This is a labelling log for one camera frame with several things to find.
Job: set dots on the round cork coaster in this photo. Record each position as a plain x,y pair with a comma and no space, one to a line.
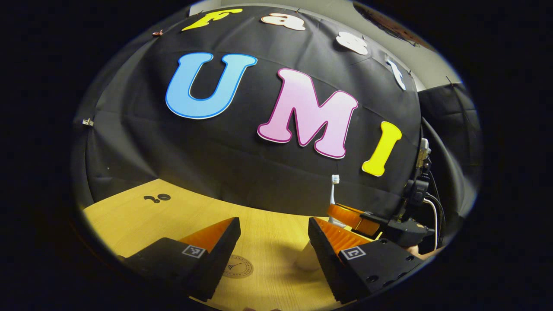
239,267

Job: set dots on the wooden desktop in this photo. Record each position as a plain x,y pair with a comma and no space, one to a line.
272,233

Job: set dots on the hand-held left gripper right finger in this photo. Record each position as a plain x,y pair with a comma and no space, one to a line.
326,259

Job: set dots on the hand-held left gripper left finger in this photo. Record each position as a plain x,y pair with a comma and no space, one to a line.
216,263

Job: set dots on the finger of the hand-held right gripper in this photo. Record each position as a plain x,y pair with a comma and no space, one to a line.
350,217

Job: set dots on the silver metal clip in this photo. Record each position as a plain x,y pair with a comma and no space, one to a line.
87,122

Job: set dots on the red clip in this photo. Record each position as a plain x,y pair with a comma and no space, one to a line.
157,33

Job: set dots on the black backdrop cloth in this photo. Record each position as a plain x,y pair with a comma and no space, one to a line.
242,164

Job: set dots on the white toothbrush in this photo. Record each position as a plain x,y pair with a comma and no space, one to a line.
333,190

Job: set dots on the beige cup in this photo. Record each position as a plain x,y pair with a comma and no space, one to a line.
307,257

